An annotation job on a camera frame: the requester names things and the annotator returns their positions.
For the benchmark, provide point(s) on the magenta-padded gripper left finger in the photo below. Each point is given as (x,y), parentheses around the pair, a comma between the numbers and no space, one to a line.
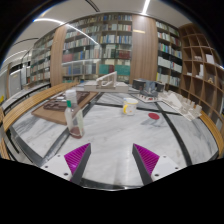
(77,160)

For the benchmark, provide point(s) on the ceiling light strips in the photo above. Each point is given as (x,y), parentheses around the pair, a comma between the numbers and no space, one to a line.
(145,6)

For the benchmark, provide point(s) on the curved wooden table rim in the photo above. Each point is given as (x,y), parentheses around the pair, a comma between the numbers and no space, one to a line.
(30,103)

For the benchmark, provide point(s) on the clear bottle with green label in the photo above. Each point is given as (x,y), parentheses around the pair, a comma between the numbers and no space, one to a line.
(74,120)

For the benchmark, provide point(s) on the flat round red coaster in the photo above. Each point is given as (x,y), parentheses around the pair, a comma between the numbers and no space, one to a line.
(153,116)

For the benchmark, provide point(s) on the large wall bookshelf with books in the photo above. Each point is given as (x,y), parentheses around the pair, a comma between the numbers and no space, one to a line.
(110,43)

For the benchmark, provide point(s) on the brown relief model on board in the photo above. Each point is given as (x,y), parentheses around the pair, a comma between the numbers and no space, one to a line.
(61,106)

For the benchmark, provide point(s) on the wooden cubby shelf unit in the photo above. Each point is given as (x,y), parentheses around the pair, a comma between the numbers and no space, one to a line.
(200,80)

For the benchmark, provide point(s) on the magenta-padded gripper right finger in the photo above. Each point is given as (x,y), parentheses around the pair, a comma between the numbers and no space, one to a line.
(146,160)

